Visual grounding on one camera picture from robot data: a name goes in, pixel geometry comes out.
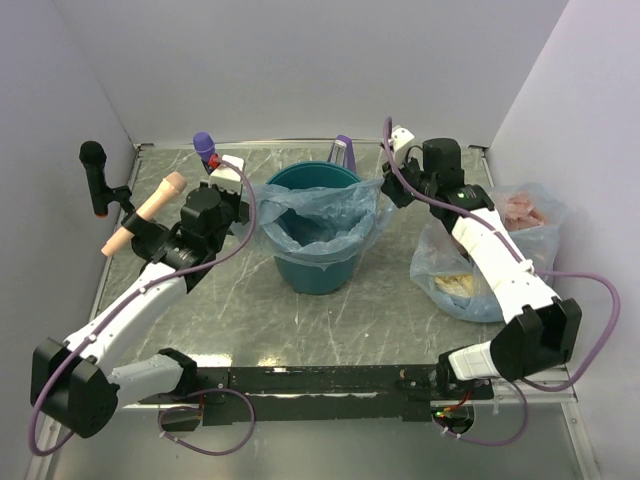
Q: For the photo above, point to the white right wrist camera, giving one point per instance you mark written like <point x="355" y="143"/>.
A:
<point x="400" y="141"/>

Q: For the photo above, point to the teal plastic trash bin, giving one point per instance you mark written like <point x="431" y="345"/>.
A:
<point x="306" y="279"/>

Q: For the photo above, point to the purple microphone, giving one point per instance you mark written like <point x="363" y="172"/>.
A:
<point x="204" y="146"/>

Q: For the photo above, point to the beige microphone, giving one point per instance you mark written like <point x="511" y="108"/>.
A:
<point x="170" y="187"/>

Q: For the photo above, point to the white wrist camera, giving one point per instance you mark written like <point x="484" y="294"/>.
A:
<point x="400" y="141"/>
<point x="223" y="177"/>

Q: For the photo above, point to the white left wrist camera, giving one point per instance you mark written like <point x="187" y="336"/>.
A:
<point x="223" y="177"/>

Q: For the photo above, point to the purple metronome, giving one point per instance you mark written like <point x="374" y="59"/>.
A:
<point x="342" y="153"/>

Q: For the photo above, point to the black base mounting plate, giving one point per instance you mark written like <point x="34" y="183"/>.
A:
<point x="408" y="392"/>

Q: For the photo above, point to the black microphone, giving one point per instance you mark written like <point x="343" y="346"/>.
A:
<point x="93" y="159"/>

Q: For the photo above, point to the aluminium frame rail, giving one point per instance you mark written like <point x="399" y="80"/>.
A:
<point x="275" y="144"/>

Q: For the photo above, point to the black round stand base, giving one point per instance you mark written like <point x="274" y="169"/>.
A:
<point x="148" y="237"/>

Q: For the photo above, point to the light blue trash bag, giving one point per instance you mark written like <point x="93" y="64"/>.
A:
<point x="319" y="226"/>

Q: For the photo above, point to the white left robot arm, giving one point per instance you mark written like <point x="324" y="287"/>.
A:
<point x="77" y="382"/>

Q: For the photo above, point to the clear bag with trash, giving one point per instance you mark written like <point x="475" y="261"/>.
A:
<point x="481" y="274"/>

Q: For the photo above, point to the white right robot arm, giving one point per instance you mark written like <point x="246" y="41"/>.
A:
<point x="540" y="328"/>

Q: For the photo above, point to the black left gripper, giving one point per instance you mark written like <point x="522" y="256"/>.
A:
<point x="235" y="198"/>

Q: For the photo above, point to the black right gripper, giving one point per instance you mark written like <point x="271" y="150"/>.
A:
<point x="391" y="187"/>

